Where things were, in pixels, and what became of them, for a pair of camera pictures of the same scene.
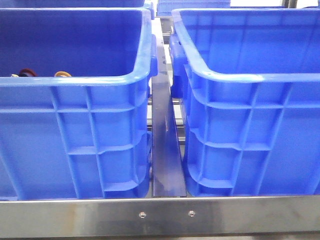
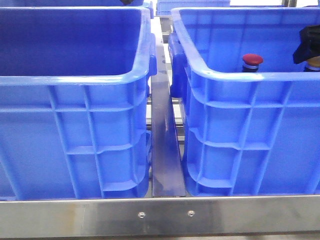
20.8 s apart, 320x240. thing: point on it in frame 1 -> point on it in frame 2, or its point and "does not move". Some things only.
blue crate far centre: [164, 8] does not move
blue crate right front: [249, 81] does not move
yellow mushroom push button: [62, 74] -> [314, 63]
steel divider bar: [167, 174] does not move
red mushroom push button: [27, 72] -> [251, 62]
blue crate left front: [75, 103] does not move
